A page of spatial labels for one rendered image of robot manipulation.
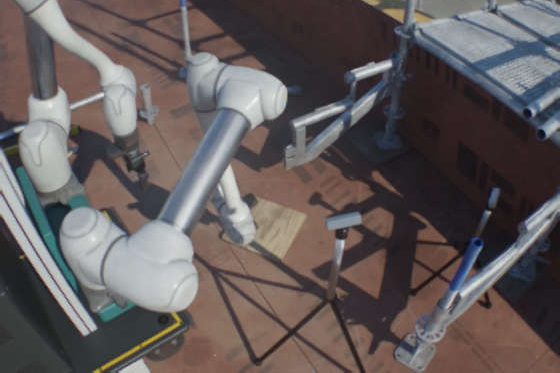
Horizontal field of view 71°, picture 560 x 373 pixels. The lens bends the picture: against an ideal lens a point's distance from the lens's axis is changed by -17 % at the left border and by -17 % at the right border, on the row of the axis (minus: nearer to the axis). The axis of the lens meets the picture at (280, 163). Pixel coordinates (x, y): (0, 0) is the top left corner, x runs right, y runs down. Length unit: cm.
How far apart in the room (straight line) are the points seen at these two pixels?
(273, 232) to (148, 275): 119
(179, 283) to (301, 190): 142
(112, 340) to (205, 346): 45
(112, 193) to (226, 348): 109
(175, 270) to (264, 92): 55
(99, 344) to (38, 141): 72
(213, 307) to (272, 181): 80
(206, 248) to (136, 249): 109
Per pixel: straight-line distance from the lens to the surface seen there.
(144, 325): 165
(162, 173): 257
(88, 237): 116
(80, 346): 168
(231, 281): 207
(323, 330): 195
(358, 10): 279
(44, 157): 155
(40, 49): 157
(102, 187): 260
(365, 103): 237
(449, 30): 241
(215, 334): 195
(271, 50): 355
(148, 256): 111
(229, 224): 170
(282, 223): 223
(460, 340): 205
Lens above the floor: 174
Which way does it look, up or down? 43 degrees down
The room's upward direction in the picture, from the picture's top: straight up
